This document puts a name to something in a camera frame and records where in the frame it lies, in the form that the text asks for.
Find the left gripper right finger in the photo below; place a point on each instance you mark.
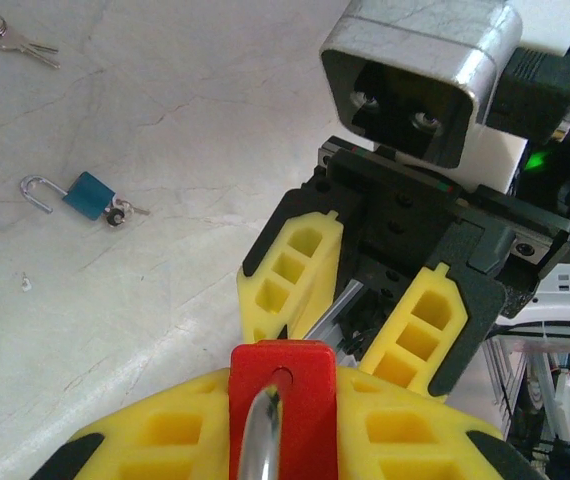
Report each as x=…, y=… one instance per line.
x=415, y=440

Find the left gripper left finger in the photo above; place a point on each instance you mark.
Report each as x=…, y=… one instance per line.
x=165, y=440

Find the blue padlock key bunch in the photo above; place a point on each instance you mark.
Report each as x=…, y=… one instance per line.
x=114, y=217

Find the red padlock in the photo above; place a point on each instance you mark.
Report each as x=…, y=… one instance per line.
x=305, y=400

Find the blue padlock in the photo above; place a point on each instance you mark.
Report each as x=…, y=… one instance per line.
x=87, y=195

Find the small white scrap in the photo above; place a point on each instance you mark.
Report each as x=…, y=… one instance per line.
x=25, y=285

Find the black padlock key bunch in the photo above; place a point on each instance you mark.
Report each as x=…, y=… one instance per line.
x=10, y=42

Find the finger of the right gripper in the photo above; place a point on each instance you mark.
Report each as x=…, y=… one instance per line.
x=435, y=325
x=295, y=265

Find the aluminium mounting rail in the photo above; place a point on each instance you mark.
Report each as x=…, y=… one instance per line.
x=332, y=315

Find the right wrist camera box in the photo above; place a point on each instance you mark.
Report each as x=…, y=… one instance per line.
x=415, y=45

